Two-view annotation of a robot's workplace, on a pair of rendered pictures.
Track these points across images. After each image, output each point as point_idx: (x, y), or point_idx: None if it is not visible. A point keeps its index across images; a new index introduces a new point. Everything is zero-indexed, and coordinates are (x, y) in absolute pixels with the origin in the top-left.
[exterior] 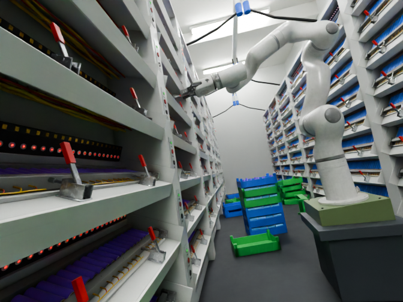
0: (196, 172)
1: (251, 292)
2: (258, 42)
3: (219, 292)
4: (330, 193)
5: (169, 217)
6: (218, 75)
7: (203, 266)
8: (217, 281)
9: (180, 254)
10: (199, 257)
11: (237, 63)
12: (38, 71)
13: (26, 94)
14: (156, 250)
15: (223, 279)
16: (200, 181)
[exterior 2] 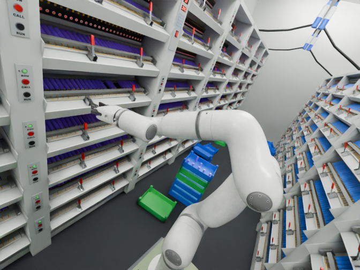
0: (137, 142)
1: (101, 241)
2: (180, 114)
3: (91, 224)
4: (156, 267)
5: (22, 207)
6: (118, 121)
7: (105, 199)
8: (103, 215)
9: (27, 225)
10: (89, 203)
11: (141, 123)
12: None
13: None
14: None
15: (106, 216)
16: (136, 150)
